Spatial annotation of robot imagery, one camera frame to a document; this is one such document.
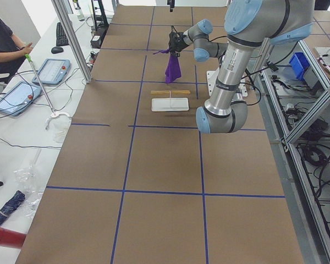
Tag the red cylinder bottle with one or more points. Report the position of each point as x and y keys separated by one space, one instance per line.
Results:
x=11 y=239

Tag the wooden rack rod left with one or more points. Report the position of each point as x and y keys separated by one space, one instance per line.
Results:
x=175 y=92

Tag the blue storage bin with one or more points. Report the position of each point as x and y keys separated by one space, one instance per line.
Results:
x=299 y=64

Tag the seated person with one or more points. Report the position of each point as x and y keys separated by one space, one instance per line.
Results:
x=12 y=52

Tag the teach pendant far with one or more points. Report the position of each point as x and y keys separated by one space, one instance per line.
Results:
x=53 y=71

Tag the white towel rack base tray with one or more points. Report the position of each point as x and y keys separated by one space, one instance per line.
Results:
x=169 y=104

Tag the crumpled clear plastic bag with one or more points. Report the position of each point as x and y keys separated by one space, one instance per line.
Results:
x=30 y=184

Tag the black computer box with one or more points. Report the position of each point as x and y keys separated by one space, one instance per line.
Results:
x=98 y=37

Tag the black computer mouse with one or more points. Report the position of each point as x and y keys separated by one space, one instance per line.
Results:
x=57 y=50

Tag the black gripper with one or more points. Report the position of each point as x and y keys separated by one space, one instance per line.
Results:
x=176 y=43

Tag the teach pendant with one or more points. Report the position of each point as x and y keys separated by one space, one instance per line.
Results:
x=19 y=98
x=53 y=71

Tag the reacher grabber tool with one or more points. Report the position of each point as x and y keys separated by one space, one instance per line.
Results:
x=54 y=113

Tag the black keyboard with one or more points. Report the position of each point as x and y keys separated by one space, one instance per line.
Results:
x=61 y=37

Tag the purple towel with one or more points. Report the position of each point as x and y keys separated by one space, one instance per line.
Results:
x=173 y=70

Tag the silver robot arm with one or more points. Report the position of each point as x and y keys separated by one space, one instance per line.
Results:
x=247 y=24

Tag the folded dark umbrella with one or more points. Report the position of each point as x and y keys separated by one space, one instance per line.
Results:
x=11 y=206

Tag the aluminium frame post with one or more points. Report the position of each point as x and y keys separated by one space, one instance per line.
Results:
x=72 y=38

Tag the teach pendant near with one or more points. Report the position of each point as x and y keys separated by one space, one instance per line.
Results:
x=19 y=98

